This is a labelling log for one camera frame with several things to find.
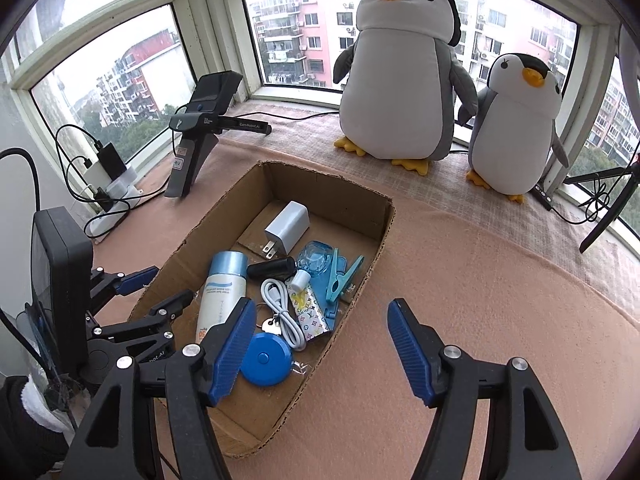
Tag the cardboard box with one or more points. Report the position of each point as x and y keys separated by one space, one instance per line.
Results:
x=250 y=410

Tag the small clear blue bottle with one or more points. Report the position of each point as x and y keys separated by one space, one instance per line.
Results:
x=312 y=260

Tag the white window frame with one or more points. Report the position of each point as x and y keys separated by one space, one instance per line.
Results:
x=215 y=10

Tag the black tripod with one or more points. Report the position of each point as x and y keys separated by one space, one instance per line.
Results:
x=607 y=220

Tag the person's left forearm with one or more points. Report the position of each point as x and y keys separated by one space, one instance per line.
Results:
x=25 y=435

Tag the round blue tape measure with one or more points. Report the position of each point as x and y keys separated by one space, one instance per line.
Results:
x=265 y=360

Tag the small penguin plush toy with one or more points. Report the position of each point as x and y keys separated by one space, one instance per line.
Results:
x=515 y=140

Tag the grey hand-held device on stand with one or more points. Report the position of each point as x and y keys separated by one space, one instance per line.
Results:
x=190 y=165

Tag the white charging block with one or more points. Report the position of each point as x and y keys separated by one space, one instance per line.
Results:
x=95 y=175

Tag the teal clothespin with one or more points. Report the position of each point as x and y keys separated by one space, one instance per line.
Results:
x=342 y=280

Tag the black cylindrical case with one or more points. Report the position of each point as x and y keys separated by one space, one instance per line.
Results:
x=270 y=268

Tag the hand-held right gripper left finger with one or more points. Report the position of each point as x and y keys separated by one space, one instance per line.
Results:
x=232 y=355

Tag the white wall charger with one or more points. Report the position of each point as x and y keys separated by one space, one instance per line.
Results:
x=287 y=227

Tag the patterned lighter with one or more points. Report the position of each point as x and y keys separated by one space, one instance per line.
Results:
x=312 y=312

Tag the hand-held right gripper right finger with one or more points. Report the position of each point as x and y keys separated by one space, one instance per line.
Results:
x=410 y=355

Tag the large penguin plush toy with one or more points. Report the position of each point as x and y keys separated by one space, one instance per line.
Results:
x=395 y=90

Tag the white sunscreen bottle blue cap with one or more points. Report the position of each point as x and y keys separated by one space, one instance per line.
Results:
x=220 y=295

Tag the checkered cloth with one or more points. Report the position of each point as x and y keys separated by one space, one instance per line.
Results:
x=425 y=195

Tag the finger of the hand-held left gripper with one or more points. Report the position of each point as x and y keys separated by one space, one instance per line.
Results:
x=165 y=307
x=132 y=281

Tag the white power strip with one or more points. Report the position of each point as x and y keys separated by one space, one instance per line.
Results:
x=117 y=200

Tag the blue folding phone stand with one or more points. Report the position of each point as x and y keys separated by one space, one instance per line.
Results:
x=331 y=317

